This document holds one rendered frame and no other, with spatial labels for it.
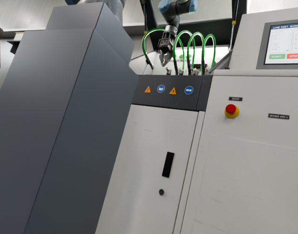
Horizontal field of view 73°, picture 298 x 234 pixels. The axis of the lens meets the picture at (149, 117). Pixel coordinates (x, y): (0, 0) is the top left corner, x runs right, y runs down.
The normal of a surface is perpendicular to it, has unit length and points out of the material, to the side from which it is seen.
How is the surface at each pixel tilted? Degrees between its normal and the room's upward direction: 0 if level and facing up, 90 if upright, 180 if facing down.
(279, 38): 76
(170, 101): 90
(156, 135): 90
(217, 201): 90
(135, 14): 90
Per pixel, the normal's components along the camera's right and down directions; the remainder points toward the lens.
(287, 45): -0.39, -0.50
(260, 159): -0.47, -0.29
